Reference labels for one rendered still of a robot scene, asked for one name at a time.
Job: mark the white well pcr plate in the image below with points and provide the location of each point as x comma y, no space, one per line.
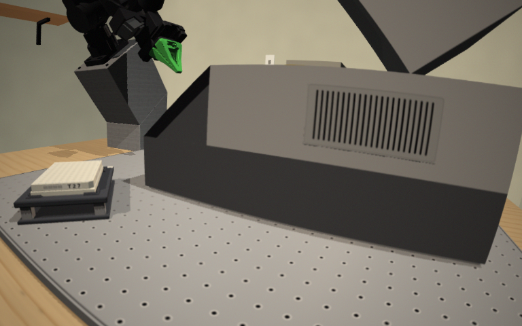
68,178

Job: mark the cream well plate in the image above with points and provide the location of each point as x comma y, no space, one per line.
315,63

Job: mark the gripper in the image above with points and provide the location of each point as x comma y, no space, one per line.
167,48

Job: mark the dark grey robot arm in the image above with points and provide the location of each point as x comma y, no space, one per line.
131,18

